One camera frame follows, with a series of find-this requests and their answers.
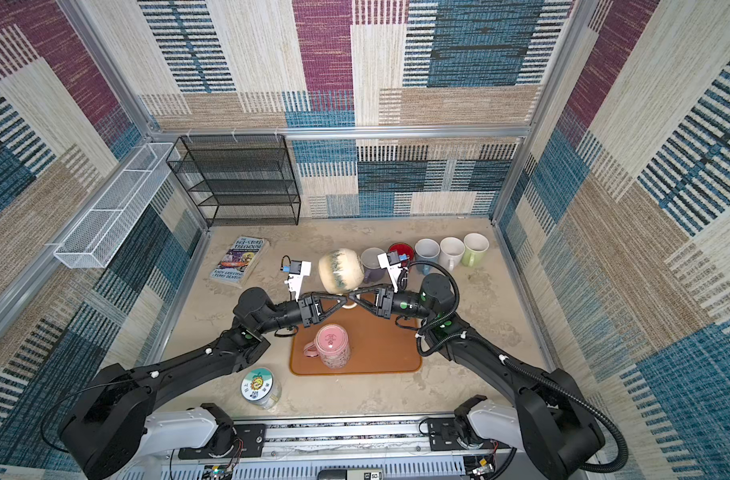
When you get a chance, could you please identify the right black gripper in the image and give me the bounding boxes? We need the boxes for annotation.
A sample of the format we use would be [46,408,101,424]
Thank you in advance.
[348,282,434,320]

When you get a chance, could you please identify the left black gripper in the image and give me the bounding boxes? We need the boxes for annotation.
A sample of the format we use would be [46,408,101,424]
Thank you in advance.
[255,293,343,339]

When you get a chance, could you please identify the beige ceramic teapot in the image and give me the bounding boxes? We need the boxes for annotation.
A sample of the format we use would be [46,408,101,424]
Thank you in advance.
[318,248,364,295]

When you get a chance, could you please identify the purple mug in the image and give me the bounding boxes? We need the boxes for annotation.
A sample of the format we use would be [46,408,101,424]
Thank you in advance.
[360,247,386,284]

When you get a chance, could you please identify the brown plastic tray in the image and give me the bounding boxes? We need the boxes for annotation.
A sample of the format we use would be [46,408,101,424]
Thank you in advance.
[289,306,422,376]

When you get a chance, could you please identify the pink ghost mug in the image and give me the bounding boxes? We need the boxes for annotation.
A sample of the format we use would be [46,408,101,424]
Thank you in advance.
[303,324,351,369]

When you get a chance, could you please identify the red mug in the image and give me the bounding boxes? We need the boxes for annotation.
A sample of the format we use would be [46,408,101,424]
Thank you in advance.
[388,242,415,266]

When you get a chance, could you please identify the blue dotted mug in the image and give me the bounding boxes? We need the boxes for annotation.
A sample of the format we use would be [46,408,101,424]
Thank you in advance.
[414,238,441,276]

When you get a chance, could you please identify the white mug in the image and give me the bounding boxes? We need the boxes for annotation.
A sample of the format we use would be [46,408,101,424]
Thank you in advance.
[439,237,465,272]

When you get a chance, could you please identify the light green mug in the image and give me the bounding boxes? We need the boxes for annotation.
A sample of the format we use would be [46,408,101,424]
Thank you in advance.
[462,233,490,268]

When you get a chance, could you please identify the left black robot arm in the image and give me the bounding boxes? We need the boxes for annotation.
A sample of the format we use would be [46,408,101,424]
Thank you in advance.
[58,287,348,479]

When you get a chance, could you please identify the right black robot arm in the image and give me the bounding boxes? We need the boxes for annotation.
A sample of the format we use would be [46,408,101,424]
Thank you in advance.
[348,273,629,479]

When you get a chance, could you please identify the paperback book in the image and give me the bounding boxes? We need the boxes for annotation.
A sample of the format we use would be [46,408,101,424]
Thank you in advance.
[210,236,270,285]

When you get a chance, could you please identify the clear jar green lid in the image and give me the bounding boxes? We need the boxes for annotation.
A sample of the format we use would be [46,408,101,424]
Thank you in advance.
[240,367,281,410]

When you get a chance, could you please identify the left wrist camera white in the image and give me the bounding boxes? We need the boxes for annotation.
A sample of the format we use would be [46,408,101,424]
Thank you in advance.
[280,255,312,300]

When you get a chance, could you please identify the black corrugated cable conduit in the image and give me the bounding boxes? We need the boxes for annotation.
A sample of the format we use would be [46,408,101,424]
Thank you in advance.
[400,260,630,475]

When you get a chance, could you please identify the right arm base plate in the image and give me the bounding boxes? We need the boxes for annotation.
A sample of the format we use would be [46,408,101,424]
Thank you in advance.
[418,417,495,451]

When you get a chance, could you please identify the black wire shelf rack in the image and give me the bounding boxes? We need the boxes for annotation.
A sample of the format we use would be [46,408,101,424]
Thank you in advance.
[166,134,301,227]

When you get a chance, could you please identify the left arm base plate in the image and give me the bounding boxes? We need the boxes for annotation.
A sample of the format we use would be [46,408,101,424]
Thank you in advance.
[177,423,267,460]

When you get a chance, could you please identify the white wire mesh basket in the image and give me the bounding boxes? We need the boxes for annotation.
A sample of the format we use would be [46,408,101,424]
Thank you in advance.
[53,143,173,269]

